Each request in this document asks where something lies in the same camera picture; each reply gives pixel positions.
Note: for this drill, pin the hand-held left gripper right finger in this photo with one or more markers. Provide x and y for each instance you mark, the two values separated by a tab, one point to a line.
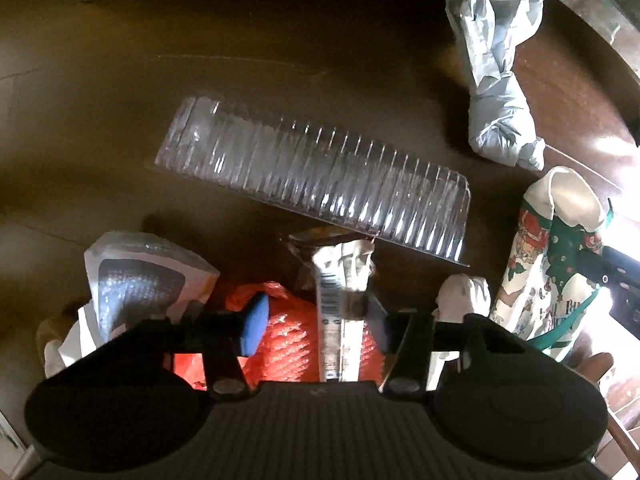
379	327

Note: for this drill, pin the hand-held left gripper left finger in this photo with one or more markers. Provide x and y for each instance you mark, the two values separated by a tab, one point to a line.
254	325

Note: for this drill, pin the orange mesh bag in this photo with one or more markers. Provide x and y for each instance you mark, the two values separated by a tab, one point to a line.
292	340

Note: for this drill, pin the white barcode wrapper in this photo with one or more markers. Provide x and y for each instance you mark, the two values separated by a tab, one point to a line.
336	305

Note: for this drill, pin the crumpled white tissue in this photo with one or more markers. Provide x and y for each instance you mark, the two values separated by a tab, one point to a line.
460	295

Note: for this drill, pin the white bubble mailer package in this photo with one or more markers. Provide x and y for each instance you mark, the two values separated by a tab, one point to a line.
132	280

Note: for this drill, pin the clear ribbed plastic tray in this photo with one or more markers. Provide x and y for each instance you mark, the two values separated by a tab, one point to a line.
320	180

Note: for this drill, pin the crumpled white paper bag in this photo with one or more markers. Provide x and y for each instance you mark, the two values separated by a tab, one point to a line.
495	85

